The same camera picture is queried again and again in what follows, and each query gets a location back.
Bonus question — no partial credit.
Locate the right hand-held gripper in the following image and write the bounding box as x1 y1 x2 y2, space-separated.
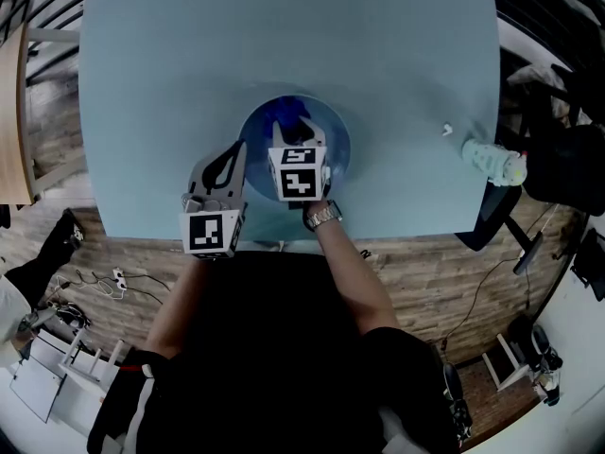
267 115 331 203

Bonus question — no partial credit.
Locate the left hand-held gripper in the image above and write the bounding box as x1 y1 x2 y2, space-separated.
178 139 249 260

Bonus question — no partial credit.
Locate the blue cloth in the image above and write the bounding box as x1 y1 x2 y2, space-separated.
261 95 313 137

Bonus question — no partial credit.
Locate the big translucent blue plate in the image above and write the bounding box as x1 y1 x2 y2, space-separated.
237 94 353 203

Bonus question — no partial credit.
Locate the person's left forearm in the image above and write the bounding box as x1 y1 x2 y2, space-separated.
144 252 212 361

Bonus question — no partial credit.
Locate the silver wristwatch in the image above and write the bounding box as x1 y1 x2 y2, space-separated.
302 199 344 233

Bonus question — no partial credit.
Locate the white power strip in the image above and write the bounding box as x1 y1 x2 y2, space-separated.
112 266 129 301

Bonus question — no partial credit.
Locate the person's black shirt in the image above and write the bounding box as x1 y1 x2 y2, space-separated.
87 251 462 454

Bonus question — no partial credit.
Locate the wooden desk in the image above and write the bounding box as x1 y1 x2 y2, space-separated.
0 22 38 206

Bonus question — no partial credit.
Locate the white stool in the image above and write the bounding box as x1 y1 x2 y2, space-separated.
56 326 128 396

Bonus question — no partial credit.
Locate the black office chair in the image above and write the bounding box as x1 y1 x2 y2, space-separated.
453 61 605 277

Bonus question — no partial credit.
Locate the white board panel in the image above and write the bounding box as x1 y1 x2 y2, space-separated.
9 342 65 425

